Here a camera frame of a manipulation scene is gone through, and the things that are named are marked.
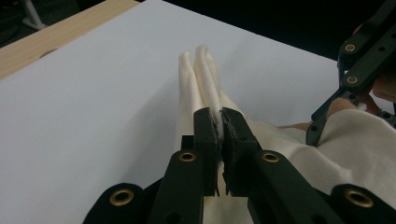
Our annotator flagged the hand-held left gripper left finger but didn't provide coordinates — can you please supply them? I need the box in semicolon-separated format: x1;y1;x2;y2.
181;106;221;198

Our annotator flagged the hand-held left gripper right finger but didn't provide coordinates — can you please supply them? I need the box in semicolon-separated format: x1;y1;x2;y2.
219;106;262;198

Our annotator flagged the cream baby bodysuit brown trim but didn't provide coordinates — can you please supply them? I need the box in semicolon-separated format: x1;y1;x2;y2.
174;44;396;224

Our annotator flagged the wooden table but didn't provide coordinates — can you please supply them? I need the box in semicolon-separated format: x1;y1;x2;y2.
0;0;139;80

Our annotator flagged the grey metal stand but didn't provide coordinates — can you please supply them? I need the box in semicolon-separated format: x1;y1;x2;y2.
21;0;48;31

